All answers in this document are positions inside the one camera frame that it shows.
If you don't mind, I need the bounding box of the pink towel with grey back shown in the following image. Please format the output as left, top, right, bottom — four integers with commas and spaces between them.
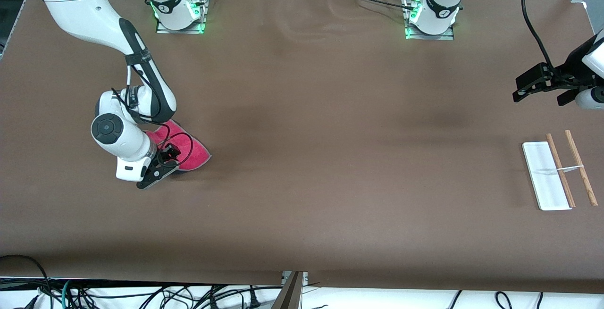
144, 119, 212, 173

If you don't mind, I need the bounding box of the wooden rack bar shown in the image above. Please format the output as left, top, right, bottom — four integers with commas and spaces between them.
546, 133, 577, 209

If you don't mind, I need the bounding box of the wooden chopsticks pair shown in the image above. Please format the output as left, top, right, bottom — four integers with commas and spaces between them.
564, 129, 598, 207

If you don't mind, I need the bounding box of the white rack base plate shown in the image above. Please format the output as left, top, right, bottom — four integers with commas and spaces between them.
522, 141, 573, 211

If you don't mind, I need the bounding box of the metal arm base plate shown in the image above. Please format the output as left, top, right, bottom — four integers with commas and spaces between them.
155, 0, 209, 35
404, 0, 454, 41

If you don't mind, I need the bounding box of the metal table frame beam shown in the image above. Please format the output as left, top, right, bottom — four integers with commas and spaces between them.
271, 271, 308, 309

